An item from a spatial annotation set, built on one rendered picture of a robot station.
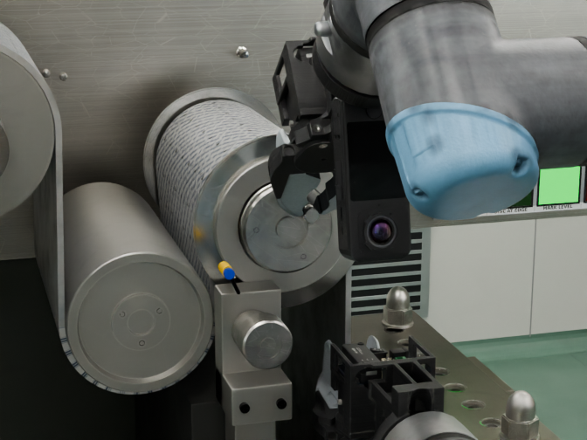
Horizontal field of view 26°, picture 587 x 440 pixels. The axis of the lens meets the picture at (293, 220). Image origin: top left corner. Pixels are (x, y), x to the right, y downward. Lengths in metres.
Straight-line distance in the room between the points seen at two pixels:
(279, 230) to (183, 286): 0.09
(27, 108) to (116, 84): 0.34
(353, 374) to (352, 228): 0.17
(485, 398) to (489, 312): 2.96
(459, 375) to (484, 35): 0.67
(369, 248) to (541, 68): 0.21
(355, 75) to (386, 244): 0.12
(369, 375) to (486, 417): 0.26
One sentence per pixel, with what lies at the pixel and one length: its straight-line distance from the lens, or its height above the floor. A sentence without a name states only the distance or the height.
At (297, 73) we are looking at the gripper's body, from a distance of 0.90.
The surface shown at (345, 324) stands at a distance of 1.10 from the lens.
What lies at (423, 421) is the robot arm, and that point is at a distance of 0.93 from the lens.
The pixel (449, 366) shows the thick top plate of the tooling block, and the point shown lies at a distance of 1.35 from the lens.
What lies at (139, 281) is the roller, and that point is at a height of 1.21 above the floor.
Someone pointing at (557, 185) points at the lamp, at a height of 1.18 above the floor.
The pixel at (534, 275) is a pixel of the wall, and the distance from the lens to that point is 4.26.
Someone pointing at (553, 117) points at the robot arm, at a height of 1.40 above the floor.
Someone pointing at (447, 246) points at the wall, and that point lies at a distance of 4.10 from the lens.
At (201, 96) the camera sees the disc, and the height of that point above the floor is 1.32.
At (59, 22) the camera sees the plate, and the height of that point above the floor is 1.38.
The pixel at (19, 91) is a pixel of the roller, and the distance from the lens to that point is 0.99.
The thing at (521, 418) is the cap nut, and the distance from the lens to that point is 1.18.
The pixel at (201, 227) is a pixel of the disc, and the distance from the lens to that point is 1.03.
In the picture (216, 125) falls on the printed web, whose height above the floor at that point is 1.31.
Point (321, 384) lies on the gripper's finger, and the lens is 1.11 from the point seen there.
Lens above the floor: 1.52
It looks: 15 degrees down
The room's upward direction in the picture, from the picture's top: straight up
